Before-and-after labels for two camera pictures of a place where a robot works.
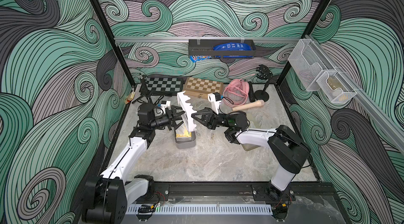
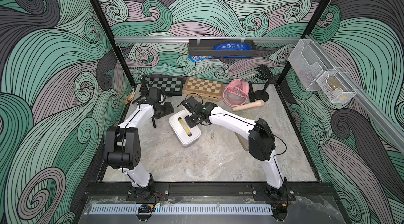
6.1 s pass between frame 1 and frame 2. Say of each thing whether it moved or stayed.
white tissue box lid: moved
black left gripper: moved
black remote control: stayed
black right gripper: moved
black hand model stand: stayed
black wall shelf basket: stayed
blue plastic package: stayed
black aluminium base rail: stayed
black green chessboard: stayed
